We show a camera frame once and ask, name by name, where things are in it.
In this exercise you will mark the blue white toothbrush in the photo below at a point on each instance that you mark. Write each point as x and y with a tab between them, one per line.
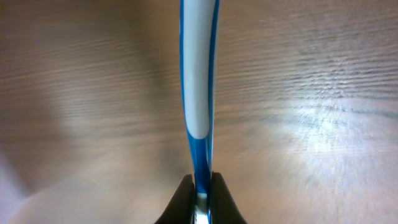
198	35

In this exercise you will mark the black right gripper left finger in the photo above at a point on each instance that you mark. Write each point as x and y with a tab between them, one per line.
180	209

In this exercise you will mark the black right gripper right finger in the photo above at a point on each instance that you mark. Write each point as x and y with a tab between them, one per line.
222	205

